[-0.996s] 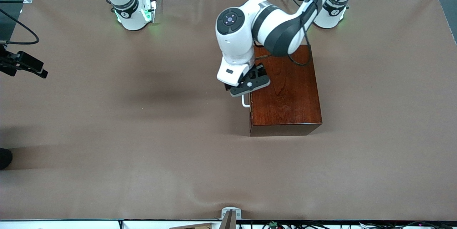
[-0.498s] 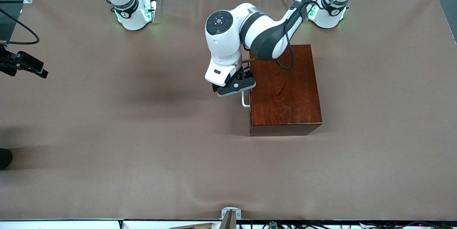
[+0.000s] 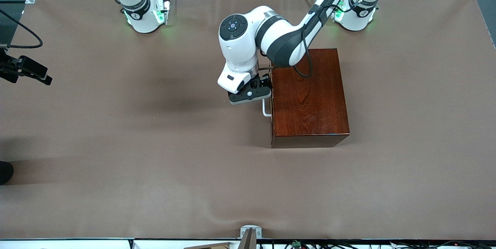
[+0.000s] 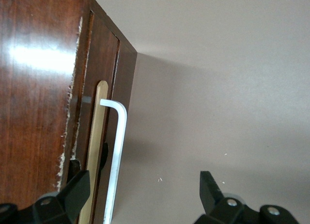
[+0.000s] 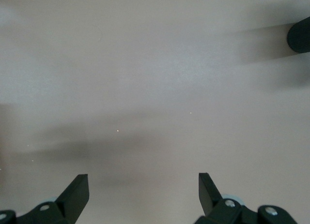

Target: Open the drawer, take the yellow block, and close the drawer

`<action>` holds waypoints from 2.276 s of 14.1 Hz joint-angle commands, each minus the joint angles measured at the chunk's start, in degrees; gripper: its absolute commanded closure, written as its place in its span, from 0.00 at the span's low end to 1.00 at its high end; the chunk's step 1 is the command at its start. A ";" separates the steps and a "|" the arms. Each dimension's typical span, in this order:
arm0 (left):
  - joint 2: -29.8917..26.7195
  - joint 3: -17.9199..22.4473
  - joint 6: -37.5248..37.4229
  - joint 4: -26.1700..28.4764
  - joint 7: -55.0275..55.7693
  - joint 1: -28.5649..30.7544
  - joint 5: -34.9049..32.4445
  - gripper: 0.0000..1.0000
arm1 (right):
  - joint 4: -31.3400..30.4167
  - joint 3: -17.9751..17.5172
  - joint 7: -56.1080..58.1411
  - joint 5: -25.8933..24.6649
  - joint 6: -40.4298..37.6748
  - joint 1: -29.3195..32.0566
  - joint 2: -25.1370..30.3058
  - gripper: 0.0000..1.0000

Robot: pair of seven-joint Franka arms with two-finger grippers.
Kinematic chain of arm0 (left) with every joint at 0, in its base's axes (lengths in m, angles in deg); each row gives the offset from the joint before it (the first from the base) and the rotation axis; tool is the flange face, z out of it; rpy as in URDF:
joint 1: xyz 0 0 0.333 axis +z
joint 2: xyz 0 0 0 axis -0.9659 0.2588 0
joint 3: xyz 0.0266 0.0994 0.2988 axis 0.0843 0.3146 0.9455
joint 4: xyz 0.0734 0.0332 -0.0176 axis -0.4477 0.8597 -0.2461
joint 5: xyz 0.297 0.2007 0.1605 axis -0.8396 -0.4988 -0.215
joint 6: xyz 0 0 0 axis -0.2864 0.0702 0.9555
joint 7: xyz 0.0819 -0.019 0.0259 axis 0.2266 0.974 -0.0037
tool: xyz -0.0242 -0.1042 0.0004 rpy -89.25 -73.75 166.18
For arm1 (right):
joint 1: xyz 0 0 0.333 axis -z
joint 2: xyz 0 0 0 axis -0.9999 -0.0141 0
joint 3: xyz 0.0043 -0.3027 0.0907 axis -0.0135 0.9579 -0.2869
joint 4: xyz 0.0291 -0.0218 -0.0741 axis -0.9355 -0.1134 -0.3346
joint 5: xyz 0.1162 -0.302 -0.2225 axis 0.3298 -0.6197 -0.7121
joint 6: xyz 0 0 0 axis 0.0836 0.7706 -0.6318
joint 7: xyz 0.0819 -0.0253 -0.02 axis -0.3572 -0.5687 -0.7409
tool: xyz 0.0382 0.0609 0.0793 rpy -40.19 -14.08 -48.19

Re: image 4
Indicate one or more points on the light wooden stick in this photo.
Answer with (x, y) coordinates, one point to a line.
(95, 137)

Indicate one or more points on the dark brown wooden cabinet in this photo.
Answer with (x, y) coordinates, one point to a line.
(31, 112)

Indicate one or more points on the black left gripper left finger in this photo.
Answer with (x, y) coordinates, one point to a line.
(72, 197)

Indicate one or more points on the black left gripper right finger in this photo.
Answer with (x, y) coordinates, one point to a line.
(210, 197)

